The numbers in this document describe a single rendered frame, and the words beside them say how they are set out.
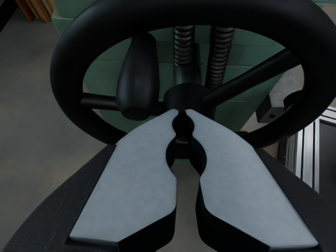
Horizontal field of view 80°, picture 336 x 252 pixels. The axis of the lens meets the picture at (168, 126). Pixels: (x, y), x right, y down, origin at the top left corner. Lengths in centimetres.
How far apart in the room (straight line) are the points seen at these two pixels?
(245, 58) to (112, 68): 27
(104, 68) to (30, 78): 113
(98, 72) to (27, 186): 85
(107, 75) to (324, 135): 97
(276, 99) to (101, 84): 42
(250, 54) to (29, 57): 149
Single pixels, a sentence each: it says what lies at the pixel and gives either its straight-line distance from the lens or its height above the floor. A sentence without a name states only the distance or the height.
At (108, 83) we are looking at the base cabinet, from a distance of 50.
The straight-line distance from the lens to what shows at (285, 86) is 59.
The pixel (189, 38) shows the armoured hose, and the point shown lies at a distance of 24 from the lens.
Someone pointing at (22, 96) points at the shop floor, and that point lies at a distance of 150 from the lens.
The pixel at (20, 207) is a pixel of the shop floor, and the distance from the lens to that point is 121.
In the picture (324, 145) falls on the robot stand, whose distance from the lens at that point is 112.
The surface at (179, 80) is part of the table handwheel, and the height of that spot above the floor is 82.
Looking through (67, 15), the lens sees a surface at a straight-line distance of 40.
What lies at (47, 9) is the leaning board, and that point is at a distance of 191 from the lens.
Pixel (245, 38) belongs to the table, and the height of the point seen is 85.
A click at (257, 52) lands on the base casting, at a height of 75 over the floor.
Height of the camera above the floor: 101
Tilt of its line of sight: 63 degrees down
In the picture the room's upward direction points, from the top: 3 degrees clockwise
